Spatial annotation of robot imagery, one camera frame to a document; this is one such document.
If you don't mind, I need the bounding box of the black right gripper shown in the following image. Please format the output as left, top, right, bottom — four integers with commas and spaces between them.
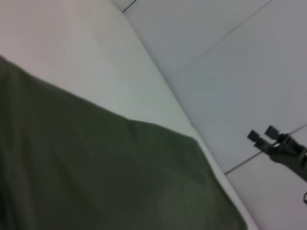
247, 125, 307, 183

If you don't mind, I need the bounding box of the dark green t-shirt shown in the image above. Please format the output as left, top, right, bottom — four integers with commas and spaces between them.
0, 55, 249, 230

